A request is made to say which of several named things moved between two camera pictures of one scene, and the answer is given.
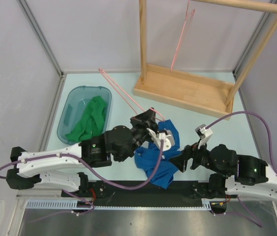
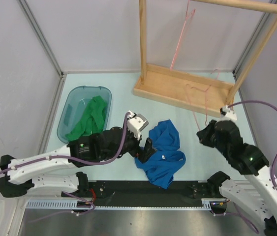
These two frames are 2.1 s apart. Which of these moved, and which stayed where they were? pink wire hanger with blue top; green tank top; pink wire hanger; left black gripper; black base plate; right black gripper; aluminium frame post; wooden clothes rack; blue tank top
Moved: pink wire hanger with blue top; left black gripper; right black gripper
Stayed: green tank top; pink wire hanger; wooden clothes rack; aluminium frame post; black base plate; blue tank top
